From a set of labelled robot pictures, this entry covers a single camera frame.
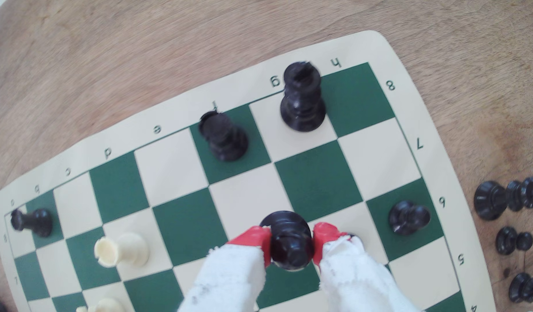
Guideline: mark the black chess knight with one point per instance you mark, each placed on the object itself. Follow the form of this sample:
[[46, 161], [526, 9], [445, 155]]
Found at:
[[524, 288]]

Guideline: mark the black chess queen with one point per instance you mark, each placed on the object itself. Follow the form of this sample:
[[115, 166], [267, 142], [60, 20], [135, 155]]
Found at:
[[494, 200]]

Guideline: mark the green and cream chess mat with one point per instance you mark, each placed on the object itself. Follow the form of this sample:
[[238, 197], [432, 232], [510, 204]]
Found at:
[[318, 182]]

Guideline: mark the white chess rook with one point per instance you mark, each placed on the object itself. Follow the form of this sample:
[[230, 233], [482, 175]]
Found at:
[[121, 250]]

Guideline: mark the black chess rook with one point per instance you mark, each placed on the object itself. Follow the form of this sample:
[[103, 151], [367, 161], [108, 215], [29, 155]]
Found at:
[[35, 222], [225, 138]]

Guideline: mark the black chess bishop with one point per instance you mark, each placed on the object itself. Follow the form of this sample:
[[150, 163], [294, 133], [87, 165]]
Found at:
[[289, 238]]

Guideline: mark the black chess pawn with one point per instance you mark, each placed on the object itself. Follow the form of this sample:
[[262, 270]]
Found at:
[[509, 240], [407, 218]]

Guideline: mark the white chess knight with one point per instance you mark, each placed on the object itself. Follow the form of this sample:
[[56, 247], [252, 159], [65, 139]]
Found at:
[[104, 306]]

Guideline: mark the black chess king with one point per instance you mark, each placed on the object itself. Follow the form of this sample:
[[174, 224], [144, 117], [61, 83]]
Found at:
[[303, 104]]

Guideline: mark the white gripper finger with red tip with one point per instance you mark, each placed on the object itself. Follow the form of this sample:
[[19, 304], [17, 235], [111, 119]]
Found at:
[[357, 281], [232, 277]]

